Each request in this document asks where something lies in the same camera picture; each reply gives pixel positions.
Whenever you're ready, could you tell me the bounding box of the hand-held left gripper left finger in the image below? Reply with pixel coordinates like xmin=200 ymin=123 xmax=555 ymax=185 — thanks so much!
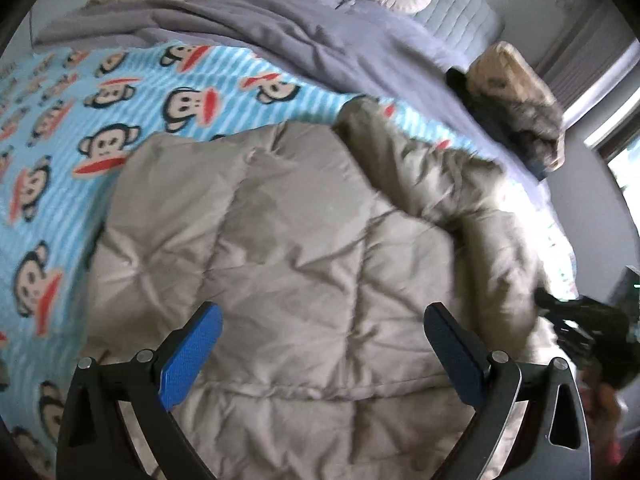
xmin=56 ymin=302 xmax=224 ymax=480

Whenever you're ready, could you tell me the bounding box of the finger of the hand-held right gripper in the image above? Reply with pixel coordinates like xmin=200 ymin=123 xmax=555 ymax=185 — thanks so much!
xmin=534 ymin=287 xmax=583 ymax=322

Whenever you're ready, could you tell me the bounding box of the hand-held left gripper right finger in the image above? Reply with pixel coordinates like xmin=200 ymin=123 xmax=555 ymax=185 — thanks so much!
xmin=423 ymin=302 xmax=593 ymax=480

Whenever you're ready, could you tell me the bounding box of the beige quilted comforter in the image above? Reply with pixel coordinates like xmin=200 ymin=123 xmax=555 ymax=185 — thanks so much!
xmin=82 ymin=96 xmax=581 ymax=480

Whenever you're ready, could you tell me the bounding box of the person's right forearm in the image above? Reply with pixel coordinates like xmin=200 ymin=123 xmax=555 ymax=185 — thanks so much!
xmin=580 ymin=372 xmax=636 ymax=468

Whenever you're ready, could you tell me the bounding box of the window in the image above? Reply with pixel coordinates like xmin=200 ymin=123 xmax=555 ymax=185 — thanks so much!
xmin=582 ymin=40 xmax=640 ymax=241

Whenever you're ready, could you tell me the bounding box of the beige grey furry pillow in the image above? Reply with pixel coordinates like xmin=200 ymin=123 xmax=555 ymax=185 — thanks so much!
xmin=467 ymin=42 xmax=567 ymax=173

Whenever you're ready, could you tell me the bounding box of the black cloth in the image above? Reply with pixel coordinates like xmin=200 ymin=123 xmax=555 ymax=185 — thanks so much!
xmin=446 ymin=67 xmax=531 ymax=156

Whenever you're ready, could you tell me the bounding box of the blue striped monkey print blanket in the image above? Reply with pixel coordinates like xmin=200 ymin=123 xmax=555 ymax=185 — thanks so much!
xmin=0 ymin=42 xmax=576 ymax=471

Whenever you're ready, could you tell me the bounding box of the purple grey duvet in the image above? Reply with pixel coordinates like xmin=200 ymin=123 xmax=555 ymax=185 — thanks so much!
xmin=32 ymin=0 xmax=473 ymax=111

